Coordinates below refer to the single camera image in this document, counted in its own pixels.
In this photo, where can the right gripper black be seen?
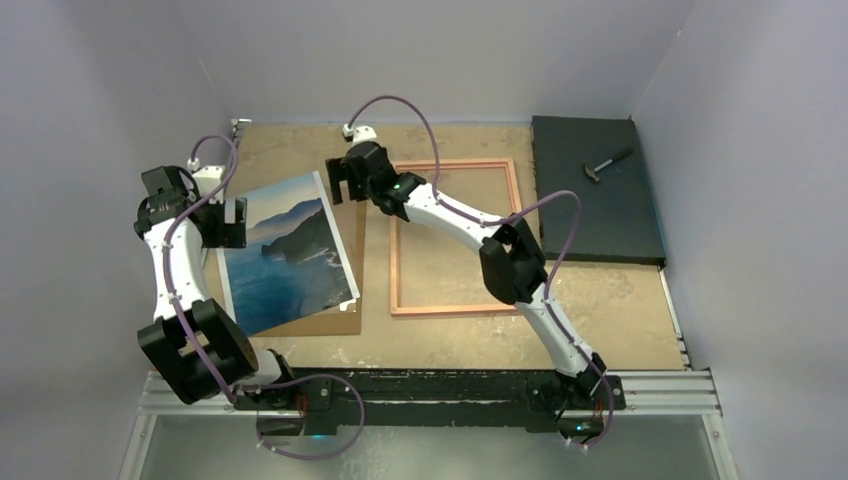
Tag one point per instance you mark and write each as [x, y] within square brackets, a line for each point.
[340, 170]

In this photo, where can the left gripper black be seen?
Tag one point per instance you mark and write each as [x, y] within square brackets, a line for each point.
[226, 235]

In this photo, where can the seascape photo print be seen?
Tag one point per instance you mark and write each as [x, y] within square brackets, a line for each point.
[273, 209]

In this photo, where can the pink wooden picture frame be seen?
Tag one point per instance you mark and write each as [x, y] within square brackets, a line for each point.
[434, 264]

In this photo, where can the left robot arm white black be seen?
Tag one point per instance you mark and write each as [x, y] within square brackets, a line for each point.
[192, 342]

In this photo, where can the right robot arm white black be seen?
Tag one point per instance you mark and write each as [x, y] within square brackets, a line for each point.
[512, 263]

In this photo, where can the brown cardboard backing board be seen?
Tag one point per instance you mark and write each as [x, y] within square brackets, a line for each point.
[309, 280]

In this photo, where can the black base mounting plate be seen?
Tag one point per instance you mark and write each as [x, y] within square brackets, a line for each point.
[324, 399]

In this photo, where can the small hammer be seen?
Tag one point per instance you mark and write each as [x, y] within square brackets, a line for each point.
[592, 172]

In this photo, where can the black flat board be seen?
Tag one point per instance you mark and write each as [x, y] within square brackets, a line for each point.
[613, 221]

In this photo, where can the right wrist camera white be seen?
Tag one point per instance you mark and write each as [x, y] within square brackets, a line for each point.
[358, 134]

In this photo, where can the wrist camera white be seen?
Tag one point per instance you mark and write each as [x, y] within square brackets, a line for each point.
[358, 134]
[203, 179]

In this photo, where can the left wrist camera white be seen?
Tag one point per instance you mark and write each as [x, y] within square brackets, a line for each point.
[203, 179]

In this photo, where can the aluminium rail frame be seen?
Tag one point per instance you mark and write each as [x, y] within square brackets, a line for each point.
[683, 393]

